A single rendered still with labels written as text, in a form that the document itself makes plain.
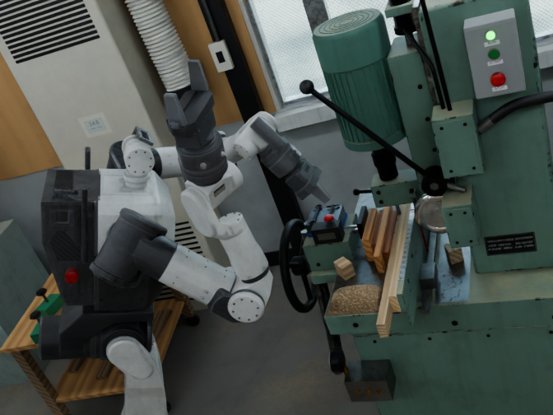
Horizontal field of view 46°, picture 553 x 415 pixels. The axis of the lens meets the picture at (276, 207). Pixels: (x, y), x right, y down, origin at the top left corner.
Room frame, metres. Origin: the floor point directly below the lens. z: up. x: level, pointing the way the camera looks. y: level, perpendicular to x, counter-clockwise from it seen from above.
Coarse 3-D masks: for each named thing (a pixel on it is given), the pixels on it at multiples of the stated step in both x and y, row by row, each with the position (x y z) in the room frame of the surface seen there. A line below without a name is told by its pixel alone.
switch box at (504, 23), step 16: (480, 16) 1.28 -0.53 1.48; (496, 16) 1.24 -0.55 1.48; (512, 16) 1.21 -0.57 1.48; (464, 32) 1.25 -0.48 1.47; (480, 32) 1.24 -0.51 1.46; (496, 32) 1.22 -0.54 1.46; (512, 32) 1.21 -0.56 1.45; (480, 48) 1.24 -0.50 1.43; (496, 48) 1.22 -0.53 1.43; (512, 48) 1.21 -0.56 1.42; (480, 64) 1.24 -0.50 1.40; (496, 64) 1.23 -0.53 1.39; (512, 64) 1.21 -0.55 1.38; (480, 80) 1.24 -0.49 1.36; (512, 80) 1.22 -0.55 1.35; (480, 96) 1.25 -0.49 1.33
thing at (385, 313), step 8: (400, 208) 1.56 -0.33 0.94; (400, 216) 1.53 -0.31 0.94; (392, 248) 1.40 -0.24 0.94; (392, 256) 1.36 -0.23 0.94; (392, 264) 1.33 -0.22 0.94; (392, 272) 1.30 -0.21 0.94; (384, 288) 1.25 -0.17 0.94; (384, 296) 1.22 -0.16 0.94; (384, 304) 1.20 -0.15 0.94; (384, 312) 1.17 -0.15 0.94; (392, 312) 1.20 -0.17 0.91; (384, 320) 1.14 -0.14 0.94; (384, 328) 1.13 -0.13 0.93; (384, 336) 1.13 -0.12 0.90
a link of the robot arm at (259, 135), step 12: (252, 120) 1.58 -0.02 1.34; (264, 120) 1.57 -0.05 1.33; (252, 132) 1.54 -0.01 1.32; (264, 132) 1.51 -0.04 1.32; (240, 144) 1.52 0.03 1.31; (252, 144) 1.52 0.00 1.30; (264, 144) 1.53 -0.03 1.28; (276, 144) 1.50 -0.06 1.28; (288, 144) 1.54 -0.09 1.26; (252, 156) 1.52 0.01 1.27; (264, 156) 1.53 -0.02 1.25; (276, 156) 1.51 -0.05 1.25
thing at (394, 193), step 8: (376, 176) 1.55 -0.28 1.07; (400, 176) 1.50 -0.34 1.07; (408, 176) 1.49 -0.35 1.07; (376, 184) 1.51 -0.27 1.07; (384, 184) 1.50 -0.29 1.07; (392, 184) 1.49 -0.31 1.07; (400, 184) 1.48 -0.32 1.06; (408, 184) 1.47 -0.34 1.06; (416, 184) 1.46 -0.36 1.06; (376, 192) 1.50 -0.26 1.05; (384, 192) 1.50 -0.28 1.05; (392, 192) 1.49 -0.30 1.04; (400, 192) 1.48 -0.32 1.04; (376, 200) 1.51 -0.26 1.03; (384, 200) 1.50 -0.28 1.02; (392, 200) 1.49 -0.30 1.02; (400, 200) 1.48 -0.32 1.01; (408, 200) 1.47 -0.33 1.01; (416, 200) 1.46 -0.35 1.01
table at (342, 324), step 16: (368, 208) 1.69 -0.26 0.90; (416, 256) 1.39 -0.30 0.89; (320, 272) 1.51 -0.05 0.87; (336, 272) 1.49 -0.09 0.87; (368, 272) 1.39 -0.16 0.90; (384, 272) 1.36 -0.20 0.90; (416, 272) 1.35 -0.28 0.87; (336, 288) 1.37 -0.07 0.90; (416, 288) 1.31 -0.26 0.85; (336, 320) 1.27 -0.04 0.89; (352, 320) 1.25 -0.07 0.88; (368, 320) 1.23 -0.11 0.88; (400, 320) 1.20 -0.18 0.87
